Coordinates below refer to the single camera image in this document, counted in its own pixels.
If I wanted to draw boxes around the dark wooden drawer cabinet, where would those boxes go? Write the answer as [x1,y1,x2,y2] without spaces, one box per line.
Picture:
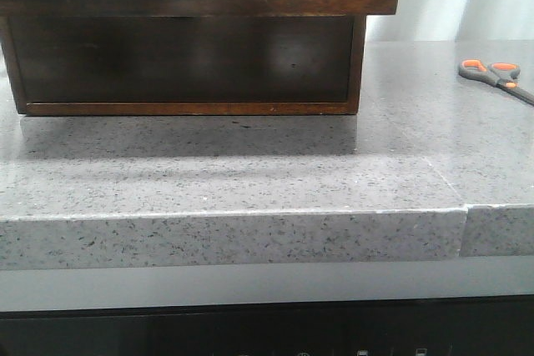
[0,13,368,117]

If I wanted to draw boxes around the black appliance control panel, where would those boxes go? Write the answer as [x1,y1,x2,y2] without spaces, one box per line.
[1,295,533,355]

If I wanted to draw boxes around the white pleated curtain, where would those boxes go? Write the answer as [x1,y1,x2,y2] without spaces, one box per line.
[366,0,533,42]

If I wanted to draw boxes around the orange grey handled scissors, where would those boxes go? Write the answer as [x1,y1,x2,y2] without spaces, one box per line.
[458,59,533,106]

